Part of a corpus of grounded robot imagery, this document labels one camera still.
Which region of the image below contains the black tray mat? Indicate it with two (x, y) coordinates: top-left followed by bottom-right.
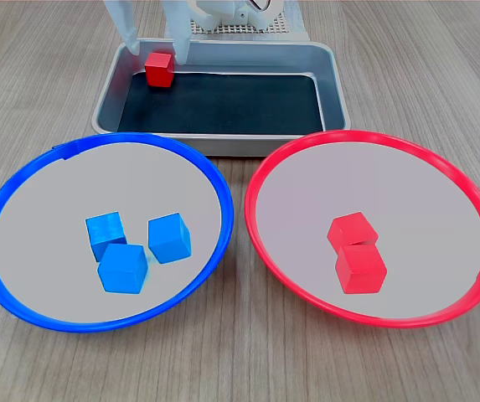
(117, 71), (325, 136)

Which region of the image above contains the steel tray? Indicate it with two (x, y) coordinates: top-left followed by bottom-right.
(91, 37), (352, 158)

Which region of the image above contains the white plate with red rim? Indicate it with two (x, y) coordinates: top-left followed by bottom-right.
(244, 128), (480, 330)

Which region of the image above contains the pale perforated base plate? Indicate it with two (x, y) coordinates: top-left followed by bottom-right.
(188, 11), (292, 36)

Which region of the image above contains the white plate with blue rim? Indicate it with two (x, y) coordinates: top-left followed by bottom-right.
(0, 131), (235, 334)

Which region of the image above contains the small red cube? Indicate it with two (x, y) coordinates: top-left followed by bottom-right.
(334, 244), (388, 296)
(144, 51), (176, 88)
(326, 211), (379, 248)

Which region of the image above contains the small blue cube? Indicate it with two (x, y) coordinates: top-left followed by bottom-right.
(147, 212), (193, 265)
(97, 243), (148, 295)
(85, 211), (128, 263)

